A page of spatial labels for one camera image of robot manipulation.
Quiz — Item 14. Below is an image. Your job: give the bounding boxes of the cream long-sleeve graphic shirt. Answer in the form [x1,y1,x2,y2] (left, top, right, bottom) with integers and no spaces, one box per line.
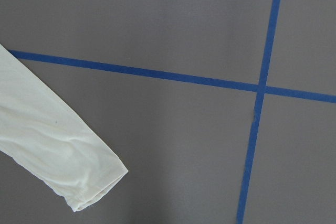
[1,48,128,211]

